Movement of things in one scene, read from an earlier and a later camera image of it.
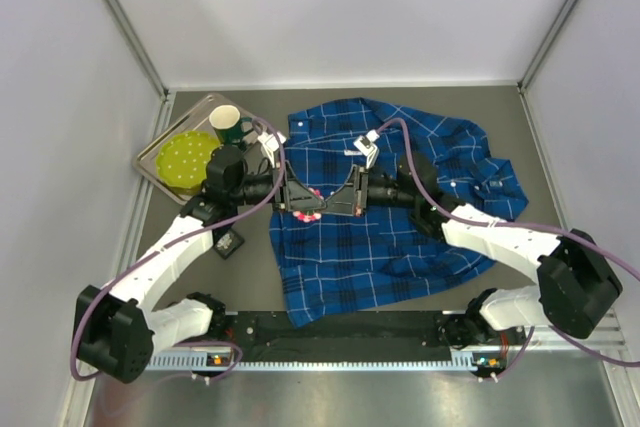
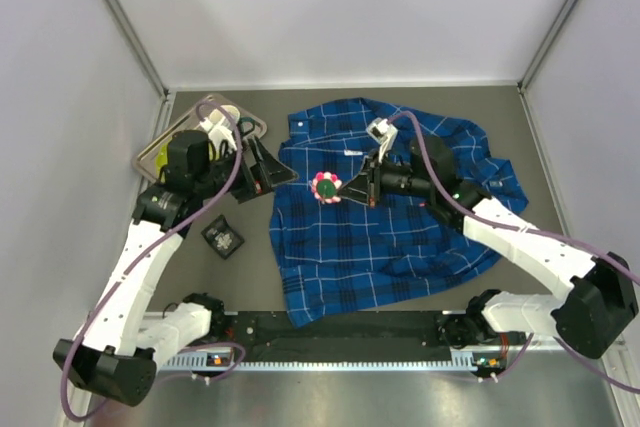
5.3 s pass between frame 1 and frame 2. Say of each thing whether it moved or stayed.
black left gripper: moved
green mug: stayed
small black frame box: stayed
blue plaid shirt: stayed
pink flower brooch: moved
